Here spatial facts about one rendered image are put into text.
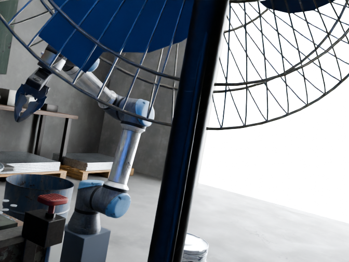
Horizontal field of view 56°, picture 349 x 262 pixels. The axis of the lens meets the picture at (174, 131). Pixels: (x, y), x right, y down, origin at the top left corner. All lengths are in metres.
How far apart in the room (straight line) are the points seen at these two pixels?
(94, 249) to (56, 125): 4.33
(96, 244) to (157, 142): 4.35
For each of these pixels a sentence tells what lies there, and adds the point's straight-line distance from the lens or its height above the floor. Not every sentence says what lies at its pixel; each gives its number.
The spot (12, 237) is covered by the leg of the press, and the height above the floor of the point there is 0.64.
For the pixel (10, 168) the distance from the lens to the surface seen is 1.19.
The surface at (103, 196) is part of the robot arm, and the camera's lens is 1.49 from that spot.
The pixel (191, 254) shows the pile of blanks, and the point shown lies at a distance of 1.96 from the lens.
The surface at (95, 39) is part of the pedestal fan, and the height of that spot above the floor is 1.09.
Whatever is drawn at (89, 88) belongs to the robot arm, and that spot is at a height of 1.09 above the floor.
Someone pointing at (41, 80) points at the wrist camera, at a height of 1.07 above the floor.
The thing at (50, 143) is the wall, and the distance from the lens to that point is 5.80.
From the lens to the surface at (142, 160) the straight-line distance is 6.03.
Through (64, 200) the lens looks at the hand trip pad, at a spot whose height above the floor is 0.76.
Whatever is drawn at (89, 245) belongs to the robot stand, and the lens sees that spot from 1.60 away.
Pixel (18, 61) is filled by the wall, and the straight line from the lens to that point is 5.28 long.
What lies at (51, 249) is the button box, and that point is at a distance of 1.11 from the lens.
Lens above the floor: 1.02
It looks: 2 degrees down
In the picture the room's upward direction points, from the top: 10 degrees clockwise
